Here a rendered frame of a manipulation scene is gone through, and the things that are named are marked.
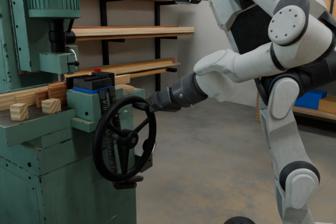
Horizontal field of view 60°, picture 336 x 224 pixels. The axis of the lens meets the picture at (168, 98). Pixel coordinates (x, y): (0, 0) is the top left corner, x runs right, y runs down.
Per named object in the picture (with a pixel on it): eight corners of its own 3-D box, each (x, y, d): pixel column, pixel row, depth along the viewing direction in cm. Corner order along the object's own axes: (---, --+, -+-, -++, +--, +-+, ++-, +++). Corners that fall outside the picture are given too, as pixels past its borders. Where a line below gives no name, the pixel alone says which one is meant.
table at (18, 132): (24, 157, 76) (21, 135, 75) (-26, 132, 93) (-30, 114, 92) (163, 105, 124) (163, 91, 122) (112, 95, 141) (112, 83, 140)
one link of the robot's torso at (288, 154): (308, 173, 122) (291, 66, 112) (326, 198, 105) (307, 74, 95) (271, 180, 125) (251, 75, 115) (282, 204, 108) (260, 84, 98)
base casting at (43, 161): (38, 178, 91) (35, 151, 89) (-38, 137, 124) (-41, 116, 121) (135, 135, 126) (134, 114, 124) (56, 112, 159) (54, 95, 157)
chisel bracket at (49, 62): (61, 78, 106) (58, 55, 103) (39, 74, 114) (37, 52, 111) (78, 75, 111) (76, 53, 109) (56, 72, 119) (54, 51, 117)
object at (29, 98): (18, 108, 99) (17, 97, 98) (15, 107, 100) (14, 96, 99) (130, 82, 142) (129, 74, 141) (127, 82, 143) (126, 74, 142)
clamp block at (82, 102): (92, 122, 93) (90, 95, 91) (66, 115, 101) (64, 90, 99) (125, 111, 105) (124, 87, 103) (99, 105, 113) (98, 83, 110)
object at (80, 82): (92, 94, 93) (91, 77, 91) (70, 89, 99) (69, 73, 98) (121, 87, 103) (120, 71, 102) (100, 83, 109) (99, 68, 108)
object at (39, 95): (39, 108, 99) (37, 92, 98) (36, 107, 100) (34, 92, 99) (91, 95, 117) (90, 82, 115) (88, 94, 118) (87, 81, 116)
